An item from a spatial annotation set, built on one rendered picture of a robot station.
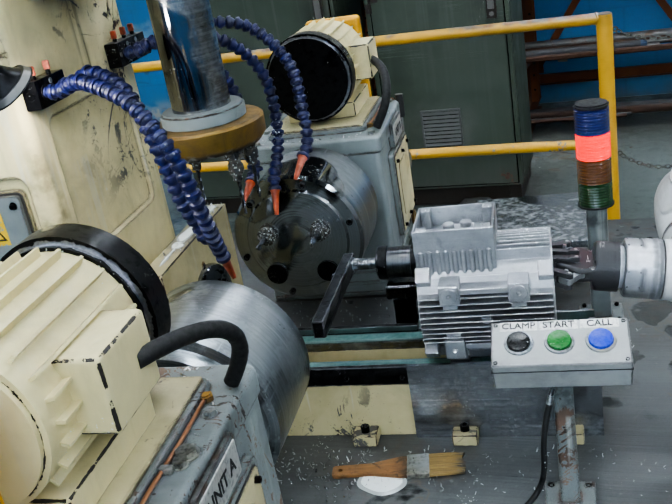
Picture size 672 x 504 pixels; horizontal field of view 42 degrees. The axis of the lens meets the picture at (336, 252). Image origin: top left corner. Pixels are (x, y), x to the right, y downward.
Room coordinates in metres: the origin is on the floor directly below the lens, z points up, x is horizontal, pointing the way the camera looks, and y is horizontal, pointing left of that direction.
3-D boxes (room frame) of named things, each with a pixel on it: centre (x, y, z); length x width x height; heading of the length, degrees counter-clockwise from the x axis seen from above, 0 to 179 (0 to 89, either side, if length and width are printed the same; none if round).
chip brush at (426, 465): (1.10, -0.04, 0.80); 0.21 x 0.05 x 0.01; 81
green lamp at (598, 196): (1.45, -0.48, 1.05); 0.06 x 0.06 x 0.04
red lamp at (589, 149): (1.45, -0.48, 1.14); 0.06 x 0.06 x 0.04
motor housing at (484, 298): (1.21, -0.22, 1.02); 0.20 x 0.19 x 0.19; 75
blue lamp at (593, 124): (1.45, -0.48, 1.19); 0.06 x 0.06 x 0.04
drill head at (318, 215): (1.63, 0.03, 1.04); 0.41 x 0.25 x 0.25; 164
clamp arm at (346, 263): (1.31, 0.01, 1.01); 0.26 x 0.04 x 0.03; 164
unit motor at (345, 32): (1.91, -0.08, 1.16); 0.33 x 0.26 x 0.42; 164
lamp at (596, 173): (1.45, -0.48, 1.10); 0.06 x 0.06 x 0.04
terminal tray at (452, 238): (1.22, -0.18, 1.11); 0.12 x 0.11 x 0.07; 75
